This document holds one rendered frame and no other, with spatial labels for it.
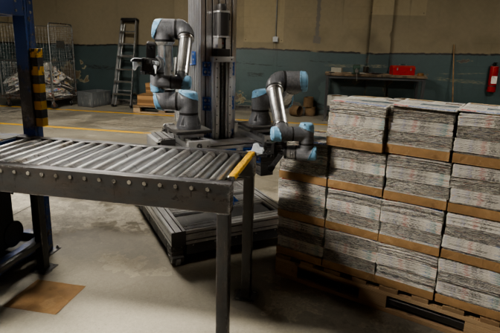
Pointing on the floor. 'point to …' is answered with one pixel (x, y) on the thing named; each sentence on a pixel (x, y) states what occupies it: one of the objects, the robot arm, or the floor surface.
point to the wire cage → (53, 85)
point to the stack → (341, 241)
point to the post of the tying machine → (20, 22)
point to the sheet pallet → (145, 100)
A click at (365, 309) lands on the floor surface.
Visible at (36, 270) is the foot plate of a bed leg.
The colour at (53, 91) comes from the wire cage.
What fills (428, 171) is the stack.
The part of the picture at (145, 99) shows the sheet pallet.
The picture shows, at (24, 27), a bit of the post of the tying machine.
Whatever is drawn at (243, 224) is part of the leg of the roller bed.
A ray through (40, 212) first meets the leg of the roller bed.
